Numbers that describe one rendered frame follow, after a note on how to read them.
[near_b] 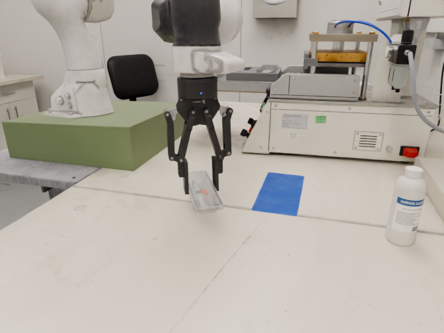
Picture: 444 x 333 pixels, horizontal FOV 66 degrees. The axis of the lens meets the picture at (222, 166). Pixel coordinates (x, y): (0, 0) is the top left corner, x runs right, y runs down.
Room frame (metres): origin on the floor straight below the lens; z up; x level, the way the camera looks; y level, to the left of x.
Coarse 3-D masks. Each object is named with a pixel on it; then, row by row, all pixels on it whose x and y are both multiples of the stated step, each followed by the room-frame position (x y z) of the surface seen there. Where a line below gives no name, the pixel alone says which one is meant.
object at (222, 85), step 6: (222, 78) 1.19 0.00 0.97; (222, 84) 1.12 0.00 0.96; (228, 84) 1.12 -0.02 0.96; (234, 84) 1.12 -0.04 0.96; (240, 84) 1.11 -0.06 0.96; (246, 84) 1.11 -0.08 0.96; (252, 84) 1.10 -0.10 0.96; (258, 84) 1.10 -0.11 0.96; (264, 84) 1.09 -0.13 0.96; (270, 84) 1.09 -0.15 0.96; (222, 90) 1.13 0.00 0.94; (228, 90) 1.12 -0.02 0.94; (234, 90) 1.12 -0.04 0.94; (240, 90) 1.11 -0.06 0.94; (246, 90) 1.11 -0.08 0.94; (252, 90) 1.10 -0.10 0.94; (258, 90) 1.10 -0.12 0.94; (264, 90) 1.09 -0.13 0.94
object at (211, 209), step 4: (192, 200) 0.59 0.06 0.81; (192, 204) 0.59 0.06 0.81; (196, 208) 0.56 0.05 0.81; (200, 208) 0.56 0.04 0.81; (204, 208) 0.56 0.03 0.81; (208, 208) 0.57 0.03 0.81; (212, 208) 0.57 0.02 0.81; (216, 208) 0.57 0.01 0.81; (220, 208) 0.57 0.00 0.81; (200, 212) 0.58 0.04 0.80; (204, 212) 0.58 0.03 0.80; (208, 212) 0.58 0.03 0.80; (212, 212) 0.58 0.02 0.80
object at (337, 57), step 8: (336, 48) 1.14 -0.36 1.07; (320, 56) 1.07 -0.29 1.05; (328, 56) 1.06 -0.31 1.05; (336, 56) 1.06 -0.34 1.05; (344, 56) 1.05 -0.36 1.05; (352, 56) 1.05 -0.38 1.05; (360, 56) 1.04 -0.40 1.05; (320, 64) 1.07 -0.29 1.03; (328, 64) 1.06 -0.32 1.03; (336, 64) 1.06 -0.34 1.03; (344, 64) 1.05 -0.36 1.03; (352, 64) 1.05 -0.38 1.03; (360, 64) 1.04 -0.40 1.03
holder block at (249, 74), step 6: (240, 72) 1.13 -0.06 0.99; (246, 72) 1.13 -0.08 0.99; (252, 72) 1.13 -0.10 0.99; (276, 72) 1.13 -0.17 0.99; (228, 78) 1.13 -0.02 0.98; (234, 78) 1.13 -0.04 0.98; (240, 78) 1.12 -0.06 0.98; (246, 78) 1.12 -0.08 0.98; (252, 78) 1.11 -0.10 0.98; (258, 78) 1.11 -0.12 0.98; (264, 78) 1.10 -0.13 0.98; (270, 78) 1.10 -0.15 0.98; (276, 78) 1.10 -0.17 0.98
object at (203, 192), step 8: (192, 176) 0.71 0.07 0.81; (200, 176) 0.71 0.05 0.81; (208, 176) 0.71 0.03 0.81; (192, 184) 0.67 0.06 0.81; (200, 184) 0.67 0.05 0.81; (208, 184) 0.67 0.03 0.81; (192, 192) 0.63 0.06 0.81; (200, 192) 0.63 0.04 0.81; (208, 192) 0.63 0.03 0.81; (216, 192) 0.63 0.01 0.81; (200, 200) 0.59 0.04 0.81; (208, 200) 0.59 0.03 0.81; (216, 200) 0.59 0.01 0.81
